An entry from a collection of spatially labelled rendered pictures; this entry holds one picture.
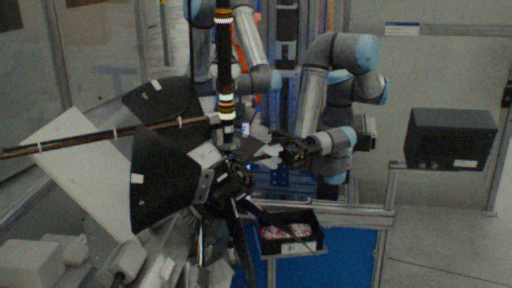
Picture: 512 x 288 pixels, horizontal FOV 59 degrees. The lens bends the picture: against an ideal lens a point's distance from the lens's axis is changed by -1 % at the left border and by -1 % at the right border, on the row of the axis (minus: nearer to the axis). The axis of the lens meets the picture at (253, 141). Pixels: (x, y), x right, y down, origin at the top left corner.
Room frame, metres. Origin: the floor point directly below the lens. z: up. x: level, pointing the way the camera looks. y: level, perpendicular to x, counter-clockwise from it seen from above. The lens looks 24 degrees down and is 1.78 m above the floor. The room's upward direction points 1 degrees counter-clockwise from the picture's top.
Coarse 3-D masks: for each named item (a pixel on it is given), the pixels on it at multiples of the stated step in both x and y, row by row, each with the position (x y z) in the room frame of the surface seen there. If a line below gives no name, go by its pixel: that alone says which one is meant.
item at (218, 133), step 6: (210, 114) 1.14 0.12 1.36; (210, 120) 1.12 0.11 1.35; (216, 120) 1.12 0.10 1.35; (210, 126) 1.13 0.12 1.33; (216, 126) 1.12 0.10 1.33; (222, 126) 1.13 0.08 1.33; (216, 132) 1.13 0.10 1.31; (222, 132) 1.13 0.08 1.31; (216, 138) 1.13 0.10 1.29; (222, 138) 1.13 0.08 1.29; (234, 138) 1.17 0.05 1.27; (216, 144) 1.13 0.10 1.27; (222, 144) 1.13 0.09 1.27; (228, 144) 1.13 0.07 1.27; (234, 144) 1.13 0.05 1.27
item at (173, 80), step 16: (160, 80) 1.23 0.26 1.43; (176, 80) 1.25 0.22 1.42; (128, 96) 1.15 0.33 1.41; (160, 96) 1.18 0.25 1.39; (176, 96) 1.20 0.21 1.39; (144, 112) 1.13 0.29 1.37; (160, 112) 1.15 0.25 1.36; (176, 112) 1.16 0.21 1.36; (192, 112) 1.18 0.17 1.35; (176, 128) 1.13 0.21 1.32; (192, 128) 1.14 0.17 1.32; (208, 128) 1.15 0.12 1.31; (176, 144) 1.10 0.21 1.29; (192, 144) 1.11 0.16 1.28
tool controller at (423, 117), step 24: (432, 120) 1.39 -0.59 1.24; (456, 120) 1.38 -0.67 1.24; (480, 120) 1.38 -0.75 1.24; (408, 144) 1.44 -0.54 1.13; (432, 144) 1.37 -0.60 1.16; (456, 144) 1.36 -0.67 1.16; (480, 144) 1.35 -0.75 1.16; (408, 168) 1.41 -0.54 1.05; (432, 168) 1.39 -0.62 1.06; (456, 168) 1.39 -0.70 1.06; (480, 168) 1.38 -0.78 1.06
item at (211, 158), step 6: (204, 144) 1.12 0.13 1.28; (210, 144) 1.12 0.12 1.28; (192, 150) 1.10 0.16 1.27; (198, 150) 1.10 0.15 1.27; (204, 150) 1.11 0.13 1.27; (210, 150) 1.11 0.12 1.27; (216, 150) 1.11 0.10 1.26; (192, 156) 1.09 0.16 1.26; (198, 156) 1.09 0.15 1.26; (210, 156) 1.10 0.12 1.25; (216, 156) 1.10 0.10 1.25; (198, 162) 1.08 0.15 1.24; (204, 162) 1.08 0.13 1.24; (210, 162) 1.09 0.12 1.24; (204, 168) 1.07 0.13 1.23
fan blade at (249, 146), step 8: (240, 136) 1.37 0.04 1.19; (248, 136) 1.39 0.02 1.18; (240, 144) 1.31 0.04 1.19; (248, 144) 1.32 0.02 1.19; (256, 144) 1.34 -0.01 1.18; (264, 144) 1.37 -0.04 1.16; (232, 152) 1.25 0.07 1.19; (240, 152) 1.25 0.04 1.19; (248, 152) 1.26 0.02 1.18; (256, 152) 1.28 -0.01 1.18; (248, 160) 1.21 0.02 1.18; (256, 160) 1.22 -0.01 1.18
